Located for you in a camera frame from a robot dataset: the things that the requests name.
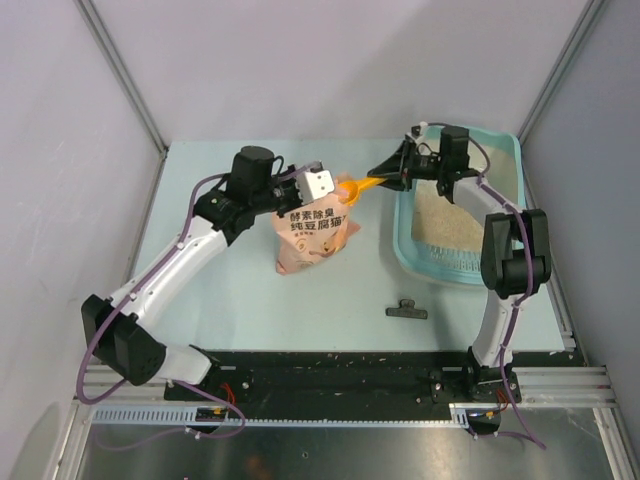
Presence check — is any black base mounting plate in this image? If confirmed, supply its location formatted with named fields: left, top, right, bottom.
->
left=164, top=351, right=521, bottom=403

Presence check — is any yellow plastic litter scoop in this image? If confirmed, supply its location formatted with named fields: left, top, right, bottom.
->
left=338, top=177, right=384, bottom=206

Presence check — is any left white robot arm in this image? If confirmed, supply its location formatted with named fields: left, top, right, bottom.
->
left=81, top=146, right=308, bottom=400

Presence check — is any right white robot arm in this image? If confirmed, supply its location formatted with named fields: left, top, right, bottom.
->
left=368, top=122, right=552, bottom=401

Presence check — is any black bag clip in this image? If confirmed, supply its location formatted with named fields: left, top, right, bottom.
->
left=385, top=299, right=428, bottom=320

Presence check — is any pink cat litter bag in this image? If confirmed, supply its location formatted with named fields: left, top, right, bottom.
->
left=271, top=174, right=361, bottom=275

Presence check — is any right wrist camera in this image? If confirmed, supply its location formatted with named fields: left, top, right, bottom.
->
left=405, top=121, right=429, bottom=146

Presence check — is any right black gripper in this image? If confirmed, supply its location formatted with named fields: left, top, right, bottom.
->
left=369, top=139, right=447, bottom=191

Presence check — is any teal plastic litter box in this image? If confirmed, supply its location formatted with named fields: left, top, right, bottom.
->
left=393, top=128, right=526, bottom=285

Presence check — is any clean litter in box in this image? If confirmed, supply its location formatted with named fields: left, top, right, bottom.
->
left=411, top=180, right=484, bottom=253

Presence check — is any grey slotted cable duct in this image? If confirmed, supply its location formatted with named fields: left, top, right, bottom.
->
left=92, top=402, right=474, bottom=427

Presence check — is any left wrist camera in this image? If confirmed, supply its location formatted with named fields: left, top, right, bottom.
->
left=296, top=170, right=335, bottom=205

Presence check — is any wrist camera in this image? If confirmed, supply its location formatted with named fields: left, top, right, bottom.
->
left=296, top=170, right=335, bottom=205
left=405, top=121, right=429, bottom=146

